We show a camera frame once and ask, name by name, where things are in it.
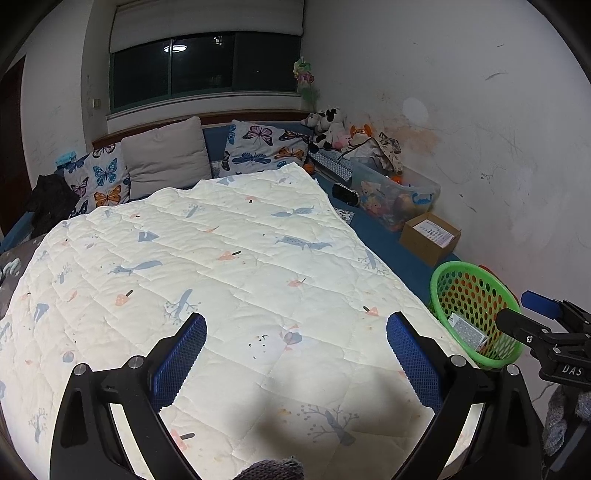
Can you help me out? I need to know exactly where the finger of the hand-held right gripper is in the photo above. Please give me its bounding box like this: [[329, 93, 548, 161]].
[[522, 291, 591, 334], [495, 308, 556, 354]]

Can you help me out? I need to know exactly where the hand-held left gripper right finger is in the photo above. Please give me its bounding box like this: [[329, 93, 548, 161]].
[[387, 312, 544, 480]]

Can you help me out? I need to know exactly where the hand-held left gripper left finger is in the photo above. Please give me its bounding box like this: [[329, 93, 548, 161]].
[[50, 312, 208, 480]]

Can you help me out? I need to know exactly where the silver patterned carton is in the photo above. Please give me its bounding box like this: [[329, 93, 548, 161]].
[[447, 313, 490, 354]]

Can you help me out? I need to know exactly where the green plastic basket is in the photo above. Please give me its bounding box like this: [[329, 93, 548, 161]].
[[429, 261, 525, 369]]

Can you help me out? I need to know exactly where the person's right hand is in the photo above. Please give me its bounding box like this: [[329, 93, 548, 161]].
[[544, 385, 579, 457]]

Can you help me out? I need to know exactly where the person's left hand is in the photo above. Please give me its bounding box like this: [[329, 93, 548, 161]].
[[240, 458, 306, 480]]

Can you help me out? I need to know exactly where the red plastic stool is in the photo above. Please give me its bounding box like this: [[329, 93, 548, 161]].
[[478, 264, 520, 306]]

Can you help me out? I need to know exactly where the white printed quilt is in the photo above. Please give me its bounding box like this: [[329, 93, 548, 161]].
[[0, 162, 476, 480]]

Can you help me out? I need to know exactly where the blue bed sheet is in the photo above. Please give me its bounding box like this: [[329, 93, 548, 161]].
[[203, 124, 462, 301]]

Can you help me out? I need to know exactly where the cardboard box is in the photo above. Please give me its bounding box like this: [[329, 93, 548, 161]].
[[399, 212, 461, 267]]

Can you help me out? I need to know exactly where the clear plastic storage box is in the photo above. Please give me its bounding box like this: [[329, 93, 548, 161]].
[[348, 157, 441, 232]]

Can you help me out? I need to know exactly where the black game console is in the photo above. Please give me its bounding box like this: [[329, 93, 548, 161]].
[[333, 183, 360, 206]]

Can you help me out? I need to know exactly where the small butterfly pillow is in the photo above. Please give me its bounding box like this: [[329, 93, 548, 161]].
[[55, 143, 132, 220]]

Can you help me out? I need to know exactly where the dark cloth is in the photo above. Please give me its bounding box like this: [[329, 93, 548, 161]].
[[25, 174, 81, 236]]

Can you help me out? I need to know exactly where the beige pillow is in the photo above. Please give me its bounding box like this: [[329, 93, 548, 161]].
[[121, 116, 212, 190]]

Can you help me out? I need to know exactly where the patterned flat box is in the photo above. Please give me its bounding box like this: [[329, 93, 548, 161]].
[[311, 152, 354, 183]]

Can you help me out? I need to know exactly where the patterned cloth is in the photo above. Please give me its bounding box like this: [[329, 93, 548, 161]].
[[353, 133, 404, 174]]

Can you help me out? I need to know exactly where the large butterfly pillow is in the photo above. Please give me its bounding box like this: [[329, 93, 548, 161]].
[[217, 120, 311, 178]]

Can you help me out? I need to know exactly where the orange plush toy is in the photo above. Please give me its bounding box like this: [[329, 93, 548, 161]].
[[348, 124, 375, 146]]

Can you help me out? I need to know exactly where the black and white plush toy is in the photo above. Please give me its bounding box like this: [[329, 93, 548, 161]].
[[302, 107, 349, 153]]

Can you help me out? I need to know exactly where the window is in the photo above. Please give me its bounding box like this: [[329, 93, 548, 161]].
[[110, 31, 303, 114]]

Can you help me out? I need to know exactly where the hanging toy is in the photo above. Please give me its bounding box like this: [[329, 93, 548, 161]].
[[293, 56, 321, 104]]

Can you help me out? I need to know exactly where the white roller blind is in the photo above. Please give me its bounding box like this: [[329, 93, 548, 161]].
[[110, 0, 305, 54]]

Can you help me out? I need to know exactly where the wooden bed frame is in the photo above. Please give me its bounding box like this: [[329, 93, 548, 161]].
[[91, 110, 310, 148]]

